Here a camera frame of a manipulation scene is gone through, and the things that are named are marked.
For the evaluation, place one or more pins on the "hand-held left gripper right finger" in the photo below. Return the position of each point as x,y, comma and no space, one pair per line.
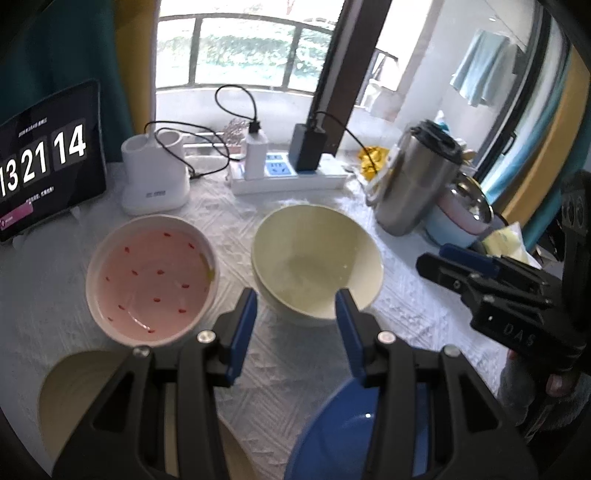
348,327

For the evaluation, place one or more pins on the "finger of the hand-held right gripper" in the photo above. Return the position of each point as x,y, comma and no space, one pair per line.
443,272
466,258

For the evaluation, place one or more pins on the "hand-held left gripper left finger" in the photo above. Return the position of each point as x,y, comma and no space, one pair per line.
244,323

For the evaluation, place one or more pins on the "pale green bowl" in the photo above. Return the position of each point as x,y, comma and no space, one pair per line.
314,258

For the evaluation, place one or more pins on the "pink red-speckled bowl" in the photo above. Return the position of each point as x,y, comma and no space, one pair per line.
147,277

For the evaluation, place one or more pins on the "dark blue bowl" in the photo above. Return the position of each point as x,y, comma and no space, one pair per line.
332,438

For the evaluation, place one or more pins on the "cream ridged plate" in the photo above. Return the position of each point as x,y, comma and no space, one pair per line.
69,383

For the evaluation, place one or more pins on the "person's right hand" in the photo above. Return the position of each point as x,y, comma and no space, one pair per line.
558,384

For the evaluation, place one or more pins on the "stainless steel bowl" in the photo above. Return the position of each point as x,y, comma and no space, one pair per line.
475,203

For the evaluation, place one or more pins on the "stainless steel tumbler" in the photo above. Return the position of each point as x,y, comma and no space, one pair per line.
411,194

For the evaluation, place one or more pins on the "white textured tablecloth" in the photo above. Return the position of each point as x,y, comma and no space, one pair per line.
231,207

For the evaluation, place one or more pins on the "yellow plastic bag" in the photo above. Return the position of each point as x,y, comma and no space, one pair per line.
374,161

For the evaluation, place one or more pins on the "white power strip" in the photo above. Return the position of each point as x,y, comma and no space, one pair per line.
286,182

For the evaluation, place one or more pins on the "yellow curtain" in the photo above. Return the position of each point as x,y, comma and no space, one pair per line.
138,92
554,138

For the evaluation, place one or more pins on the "white lamp base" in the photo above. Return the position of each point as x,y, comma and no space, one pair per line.
152,184

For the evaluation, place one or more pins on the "white charger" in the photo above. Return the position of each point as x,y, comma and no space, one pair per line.
256,157

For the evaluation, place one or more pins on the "black charger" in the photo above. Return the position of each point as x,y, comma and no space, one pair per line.
307,147

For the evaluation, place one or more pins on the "hanging light blue towel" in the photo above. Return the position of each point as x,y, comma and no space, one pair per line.
485,69

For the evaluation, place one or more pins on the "clear tablet stand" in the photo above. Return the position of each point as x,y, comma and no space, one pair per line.
18,240

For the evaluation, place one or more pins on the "tablet showing clock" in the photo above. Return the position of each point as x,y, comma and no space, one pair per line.
46,157

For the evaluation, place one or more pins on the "black balcony railing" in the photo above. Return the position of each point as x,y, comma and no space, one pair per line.
194,50

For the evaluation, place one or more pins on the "dark brown door frame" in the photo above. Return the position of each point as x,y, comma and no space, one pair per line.
355,55

